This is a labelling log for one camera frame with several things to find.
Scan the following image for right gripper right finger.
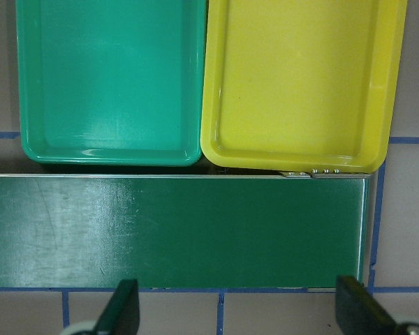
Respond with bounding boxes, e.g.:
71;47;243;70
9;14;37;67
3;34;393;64
335;276;401;334

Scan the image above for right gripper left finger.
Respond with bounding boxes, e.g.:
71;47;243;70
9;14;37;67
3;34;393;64
94;279;140;335

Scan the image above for green belt conveyor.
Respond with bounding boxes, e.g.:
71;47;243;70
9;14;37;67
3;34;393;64
0;175;369;288

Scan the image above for yellow plastic tray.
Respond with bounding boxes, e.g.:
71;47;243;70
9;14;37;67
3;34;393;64
200;1;407;174

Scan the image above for green plastic tray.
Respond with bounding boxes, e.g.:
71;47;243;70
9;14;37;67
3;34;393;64
15;1;207;166

